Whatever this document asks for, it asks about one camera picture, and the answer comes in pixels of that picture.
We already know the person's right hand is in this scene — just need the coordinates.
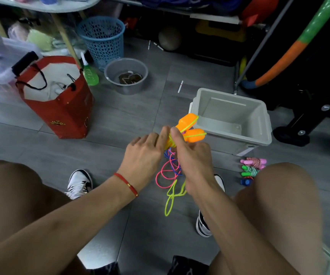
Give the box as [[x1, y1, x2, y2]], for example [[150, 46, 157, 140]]
[[170, 126, 220, 198]]

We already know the person's left hand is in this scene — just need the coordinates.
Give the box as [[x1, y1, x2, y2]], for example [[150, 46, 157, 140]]
[[118, 126, 171, 194]]

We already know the pile of jump ropes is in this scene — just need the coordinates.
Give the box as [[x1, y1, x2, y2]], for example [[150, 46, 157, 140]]
[[155, 149, 183, 189]]

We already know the orange handle jump rope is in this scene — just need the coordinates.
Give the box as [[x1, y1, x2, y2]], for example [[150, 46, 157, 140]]
[[164, 113, 207, 217]]

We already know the green braided jump rope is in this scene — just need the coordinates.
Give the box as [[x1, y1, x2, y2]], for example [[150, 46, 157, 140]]
[[241, 165, 260, 177]]

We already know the wound pink-handled rope bundle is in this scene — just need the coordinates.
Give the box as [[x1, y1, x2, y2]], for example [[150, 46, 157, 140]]
[[240, 157, 267, 169]]

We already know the grey plastic storage bin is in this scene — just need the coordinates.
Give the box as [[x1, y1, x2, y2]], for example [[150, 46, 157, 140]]
[[188, 88, 272, 157]]

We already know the person's left forearm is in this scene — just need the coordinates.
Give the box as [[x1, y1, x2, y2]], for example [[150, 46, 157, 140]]
[[0, 174, 138, 275]]

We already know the person's right forearm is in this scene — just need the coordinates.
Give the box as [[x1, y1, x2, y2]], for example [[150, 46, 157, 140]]
[[191, 183, 297, 275]]

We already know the person's right shoe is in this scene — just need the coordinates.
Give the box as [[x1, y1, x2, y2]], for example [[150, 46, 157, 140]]
[[196, 174, 226, 238]]

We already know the person's shoe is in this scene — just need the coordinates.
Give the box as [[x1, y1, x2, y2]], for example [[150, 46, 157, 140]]
[[64, 168, 93, 200], [196, 174, 226, 238]]

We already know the person's left shoe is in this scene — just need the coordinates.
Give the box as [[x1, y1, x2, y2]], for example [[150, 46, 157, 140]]
[[64, 168, 93, 200]]

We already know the person's right leg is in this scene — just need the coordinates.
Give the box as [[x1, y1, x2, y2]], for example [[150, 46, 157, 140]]
[[208, 162, 329, 275]]

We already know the person's leg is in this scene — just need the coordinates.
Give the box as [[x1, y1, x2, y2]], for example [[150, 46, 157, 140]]
[[208, 162, 329, 275], [0, 160, 74, 275]]

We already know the person's left leg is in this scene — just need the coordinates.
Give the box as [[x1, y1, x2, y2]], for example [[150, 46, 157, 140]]
[[0, 160, 74, 275]]

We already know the red paper bag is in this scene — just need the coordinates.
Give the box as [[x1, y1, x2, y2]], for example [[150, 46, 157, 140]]
[[15, 55, 94, 140]]

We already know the grey plastic basin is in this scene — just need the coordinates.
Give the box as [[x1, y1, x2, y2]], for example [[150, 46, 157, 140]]
[[104, 57, 149, 95]]

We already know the green spray bottle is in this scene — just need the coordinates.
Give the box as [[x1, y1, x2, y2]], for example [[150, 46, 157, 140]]
[[80, 52, 100, 86]]

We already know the grey plastic stool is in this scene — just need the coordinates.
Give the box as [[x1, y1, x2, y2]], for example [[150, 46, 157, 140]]
[[77, 220, 119, 270]]

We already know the black weight machine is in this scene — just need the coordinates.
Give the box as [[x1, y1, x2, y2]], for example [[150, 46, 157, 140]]
[[245, 0, 330, 147]]

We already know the brown ball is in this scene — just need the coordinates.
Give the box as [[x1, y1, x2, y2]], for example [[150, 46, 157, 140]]
[[158, 25, 182, 52]]

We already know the blue mesh wastebasket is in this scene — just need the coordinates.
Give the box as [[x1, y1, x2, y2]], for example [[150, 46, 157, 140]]
[[77, 16, 125, 72]]

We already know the multicoloured hula hoop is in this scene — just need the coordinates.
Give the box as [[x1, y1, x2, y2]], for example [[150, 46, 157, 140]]
[[241, 0, 330, 89]]

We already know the yellow flat board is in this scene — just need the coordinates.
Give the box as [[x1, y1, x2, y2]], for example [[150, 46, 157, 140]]
[[195, 19, 247, 43]]

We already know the black rectangular pad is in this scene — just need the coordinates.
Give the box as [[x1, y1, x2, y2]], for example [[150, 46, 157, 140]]
[[11, 50, 39, 77]]

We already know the clear plastic bag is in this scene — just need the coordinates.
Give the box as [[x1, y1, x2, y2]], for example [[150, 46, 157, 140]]
[[7, 21, 85, 55]]

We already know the blue folded mat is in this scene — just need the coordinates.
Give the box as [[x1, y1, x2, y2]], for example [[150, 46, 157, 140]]
[[136, 0, 243, 12]]

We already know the orange red fabric bag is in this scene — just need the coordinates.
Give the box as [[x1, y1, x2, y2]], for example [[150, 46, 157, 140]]
[[239, 0, 280, 28]]

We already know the white oval side table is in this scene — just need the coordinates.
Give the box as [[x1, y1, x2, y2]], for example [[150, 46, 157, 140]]
[[0, 0, 102, 68]]

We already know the red string bracelet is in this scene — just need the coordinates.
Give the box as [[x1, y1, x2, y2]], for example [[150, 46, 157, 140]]
[[113, 172, 139, 197]]

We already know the brown tangled strap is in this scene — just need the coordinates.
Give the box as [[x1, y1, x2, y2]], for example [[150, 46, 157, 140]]
[[118, 71, 143, 85]]

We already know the white cable bundle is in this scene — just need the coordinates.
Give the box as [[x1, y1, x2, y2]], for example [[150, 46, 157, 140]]
[[50, 81, 74, 96]]

